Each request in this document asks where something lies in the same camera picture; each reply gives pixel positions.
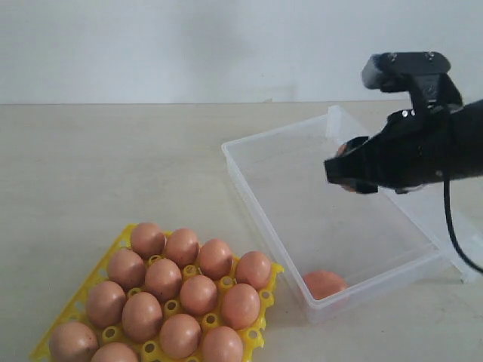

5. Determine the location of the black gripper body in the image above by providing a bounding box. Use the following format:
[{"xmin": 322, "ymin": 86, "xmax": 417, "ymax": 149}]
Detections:
[{"xmin": 369, "ymin": 107, "xmax": 460, "ymax": 192}]

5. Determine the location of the brown egg front corner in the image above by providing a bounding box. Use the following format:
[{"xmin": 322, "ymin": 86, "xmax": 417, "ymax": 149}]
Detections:
[{"xmin": 303, "ymin": 270, "xmax": 348, "ymax": 300}]

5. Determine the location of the brown egg tray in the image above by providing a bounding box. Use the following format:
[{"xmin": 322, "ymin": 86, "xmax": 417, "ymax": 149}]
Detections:
[
  {"xmin": 130, "ymin": 222, "xmax": 166, "ymax": 259},
  {"xmin": 199, "ymin": 238, "xmax": 233, "ymax": 281},
  {"xmin": 235, "ymin": 250, "xmax": 272, "ymax": 290},
  {"xmin": 165, "ymin": 228, "xmax": 200, "ymax": 268}
]

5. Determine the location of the brown egg cluster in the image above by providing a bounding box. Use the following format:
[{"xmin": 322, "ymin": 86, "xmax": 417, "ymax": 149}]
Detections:
[
  {"xmin": 144, "ymin": 259, "xmax": 183, "ymax": 303},
  {"xmin": 180, "ymin": 275, "xmax": 218, "ymax": 316},
  {"xmin": 202, "ymin": 326, "xmax": 244, "ymax": 362}
]

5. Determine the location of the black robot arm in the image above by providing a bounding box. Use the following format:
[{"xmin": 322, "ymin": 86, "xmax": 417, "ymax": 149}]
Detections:
[{"xmin": 325, "ymin": 101, "xmax": 482, "ymax": 194}]

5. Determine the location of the clear plastic container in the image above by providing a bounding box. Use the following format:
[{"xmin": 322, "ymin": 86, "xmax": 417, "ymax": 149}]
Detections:
[{"xmin": 220, "ymin": 105, "xmax": 483, "ymax": 324}]

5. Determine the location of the yellow plastic egg tray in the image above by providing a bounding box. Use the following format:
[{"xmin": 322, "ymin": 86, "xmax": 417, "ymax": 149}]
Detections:
[{"xmin": 29, "ymin": 223, "xmax": 285, "ymax": 361}]

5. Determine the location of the black cable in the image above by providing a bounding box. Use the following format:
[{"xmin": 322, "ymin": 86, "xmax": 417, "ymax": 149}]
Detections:
[{"xmin": 441, "ymin": 176, "xmax": 483, "ymax": 272}]

